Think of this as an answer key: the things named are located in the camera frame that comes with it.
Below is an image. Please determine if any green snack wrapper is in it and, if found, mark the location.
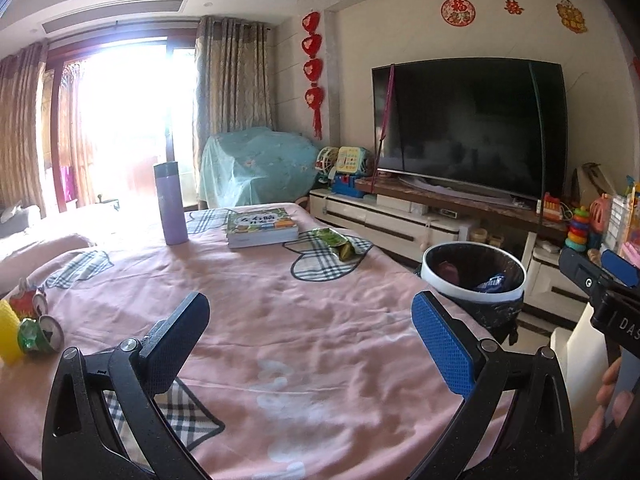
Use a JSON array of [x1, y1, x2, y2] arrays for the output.
[[305, 227, 347, 250]]

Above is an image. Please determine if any pink plastic toy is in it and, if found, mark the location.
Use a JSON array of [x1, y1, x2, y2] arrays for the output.
[[590, 195, 614, 251]]

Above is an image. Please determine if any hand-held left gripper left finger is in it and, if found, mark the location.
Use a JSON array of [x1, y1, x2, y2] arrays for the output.
[[41, 291, 211, 480]]

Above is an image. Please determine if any purple thermos bottle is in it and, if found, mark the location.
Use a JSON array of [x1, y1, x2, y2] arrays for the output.
[[153, 161, 189, 246]]

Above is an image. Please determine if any large black television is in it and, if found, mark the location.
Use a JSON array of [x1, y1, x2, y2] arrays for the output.
[[371, 59, 568, 202]]

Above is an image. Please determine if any orange sheer curtain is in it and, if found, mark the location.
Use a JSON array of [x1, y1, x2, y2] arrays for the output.
[[59, 60, 97, 207]]

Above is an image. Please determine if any pink tablecloth with plaid hearts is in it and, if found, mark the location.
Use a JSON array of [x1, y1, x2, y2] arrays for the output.
[[0, 202, 516, 480]]

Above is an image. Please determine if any crushed green can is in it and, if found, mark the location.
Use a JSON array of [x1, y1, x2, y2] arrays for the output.
[[17, 315, 65, 357]]

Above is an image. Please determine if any white flat box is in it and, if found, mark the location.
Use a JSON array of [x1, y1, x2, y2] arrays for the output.
[[376, 193, 427, 214]]

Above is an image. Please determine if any ceiling air vent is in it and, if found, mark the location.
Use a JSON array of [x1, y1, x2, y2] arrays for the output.
[[42, 0, 182, 36]]

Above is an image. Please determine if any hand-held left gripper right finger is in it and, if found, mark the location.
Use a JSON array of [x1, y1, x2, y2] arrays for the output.
[[411, 291, 577, 480]]

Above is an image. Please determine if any red heart ornament string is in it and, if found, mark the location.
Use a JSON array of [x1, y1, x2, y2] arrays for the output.
[[302, 10, 326, 140]]

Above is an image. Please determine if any brown cardboard piece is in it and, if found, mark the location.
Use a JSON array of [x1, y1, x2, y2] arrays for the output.
[[570, 162, 617, 211]]

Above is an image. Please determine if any children's picture book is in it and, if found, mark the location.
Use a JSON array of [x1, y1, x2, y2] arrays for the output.
[[226, 207, 300, 249]]

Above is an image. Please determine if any cream wooden chair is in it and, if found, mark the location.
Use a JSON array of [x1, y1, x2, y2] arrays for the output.
[[550, 305, 609, 382]]

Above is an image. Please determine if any blue purple snack packet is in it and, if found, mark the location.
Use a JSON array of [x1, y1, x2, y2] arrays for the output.
[[474, 273, 512, 294]]

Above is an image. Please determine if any rainbow stacking ring toy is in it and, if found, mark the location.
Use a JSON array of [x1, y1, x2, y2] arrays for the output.
[[567, 205, 591, 254]]

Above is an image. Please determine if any white television cabinet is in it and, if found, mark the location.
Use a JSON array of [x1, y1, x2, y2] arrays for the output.
[[307, 177, 597, 317]]

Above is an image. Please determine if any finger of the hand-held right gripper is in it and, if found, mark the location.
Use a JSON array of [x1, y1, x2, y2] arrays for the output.
[[601, 248, 640, 291], [558, 248, 609, 308]]

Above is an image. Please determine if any figure wall sticker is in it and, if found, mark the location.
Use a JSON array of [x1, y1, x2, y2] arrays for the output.
[[556, 0, 589, 35]]

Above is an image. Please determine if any colourful toy cash register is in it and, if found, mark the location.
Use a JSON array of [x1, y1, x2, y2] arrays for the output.
[[331, 146, 374, 199]]

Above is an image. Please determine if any beige patterned curtain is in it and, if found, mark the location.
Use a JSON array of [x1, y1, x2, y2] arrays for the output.
[[0, 42, 49, 217], [194, 16, 277, 173]]

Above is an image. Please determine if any olive yellow snack wrapper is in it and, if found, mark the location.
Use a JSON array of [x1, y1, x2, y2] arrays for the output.
[[336, 239, 369, 263]]

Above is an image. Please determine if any red yellow toy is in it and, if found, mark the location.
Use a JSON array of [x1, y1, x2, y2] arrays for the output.
[[542, 192, 574, 222]]

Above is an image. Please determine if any white toy basket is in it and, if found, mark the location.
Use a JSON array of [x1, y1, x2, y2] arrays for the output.
[[315, 146, 341, 187]]

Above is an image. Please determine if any maroon wrapper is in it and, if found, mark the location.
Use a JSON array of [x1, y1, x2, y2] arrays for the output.
[[436, 261, 462, 287]]

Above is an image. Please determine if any white storage rack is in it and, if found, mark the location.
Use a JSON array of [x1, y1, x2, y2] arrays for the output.
[[610, 175, 640, 257]]

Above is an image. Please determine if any person's right hand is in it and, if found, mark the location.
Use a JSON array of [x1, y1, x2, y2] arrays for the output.
[[579, 359, 636, 454]]

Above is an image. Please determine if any black trash bin white rim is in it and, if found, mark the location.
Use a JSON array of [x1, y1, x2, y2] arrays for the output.
[[420, 241, 527, 346]]

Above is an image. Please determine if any yellow corn-shaped object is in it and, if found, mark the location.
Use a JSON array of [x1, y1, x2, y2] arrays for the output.
[[0, 300, 26, 365]]

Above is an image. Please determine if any wooden balcony door frame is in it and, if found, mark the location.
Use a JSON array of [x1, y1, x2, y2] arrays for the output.
[[47, 35, 202, 211]]

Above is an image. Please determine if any chair under teal cover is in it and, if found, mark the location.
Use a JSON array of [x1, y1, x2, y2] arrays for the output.
[[199, 127, 327, 208]]

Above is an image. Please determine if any beige sofa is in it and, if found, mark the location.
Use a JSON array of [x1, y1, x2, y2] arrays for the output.
[[0, 204, 97, 297]]

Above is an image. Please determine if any round red wall sticker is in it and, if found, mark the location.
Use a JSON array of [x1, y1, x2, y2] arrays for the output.
[[441, 0, 475, 26]]

